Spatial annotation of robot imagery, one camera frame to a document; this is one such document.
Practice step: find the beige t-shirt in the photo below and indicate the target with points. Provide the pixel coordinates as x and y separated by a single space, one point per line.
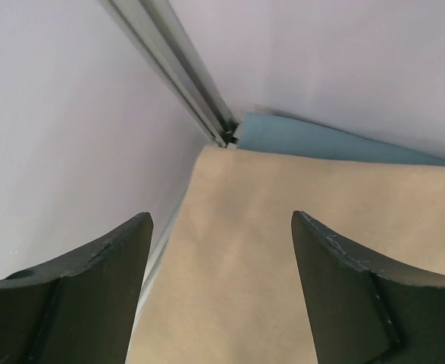
228 288

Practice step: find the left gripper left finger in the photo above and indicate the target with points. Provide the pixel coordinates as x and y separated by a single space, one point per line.
79 307

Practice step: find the left aluminium corner post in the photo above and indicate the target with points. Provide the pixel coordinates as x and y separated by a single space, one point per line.
155 30

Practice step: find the folded grey-blue t-shirt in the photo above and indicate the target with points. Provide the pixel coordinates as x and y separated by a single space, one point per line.
288 136

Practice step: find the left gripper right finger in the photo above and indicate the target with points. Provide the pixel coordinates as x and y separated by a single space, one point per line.
363 306

